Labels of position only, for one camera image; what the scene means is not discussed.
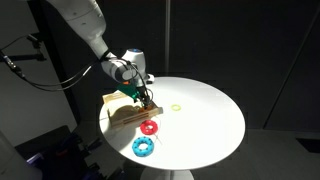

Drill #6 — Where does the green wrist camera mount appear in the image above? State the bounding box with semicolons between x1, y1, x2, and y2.
117;82;140;102

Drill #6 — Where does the large black white striped ring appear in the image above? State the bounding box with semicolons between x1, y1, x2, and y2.
145;73;156;84

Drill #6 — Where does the black and purple equipment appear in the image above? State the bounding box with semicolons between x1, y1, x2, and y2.
14;124;104;180

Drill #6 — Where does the white table pedestal base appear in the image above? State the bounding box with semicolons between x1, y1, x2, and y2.
139;167;195;180

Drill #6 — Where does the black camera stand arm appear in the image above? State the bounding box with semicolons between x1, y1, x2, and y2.
0;33;47;65

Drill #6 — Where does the long black cable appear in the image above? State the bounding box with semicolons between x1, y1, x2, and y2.
0;49;103;93

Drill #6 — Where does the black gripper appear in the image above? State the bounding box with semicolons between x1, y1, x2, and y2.
134;83;155;108

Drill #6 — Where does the red knobbed ring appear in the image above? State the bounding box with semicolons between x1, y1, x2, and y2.
139;120;159;136

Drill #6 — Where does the blue ring with dark dots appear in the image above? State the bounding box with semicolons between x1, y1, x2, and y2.
131;136;155;158

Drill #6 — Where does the wooden crate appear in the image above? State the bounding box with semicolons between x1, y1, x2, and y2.
102;91;164;130

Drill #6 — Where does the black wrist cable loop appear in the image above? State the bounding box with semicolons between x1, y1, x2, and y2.
124;59;149;98

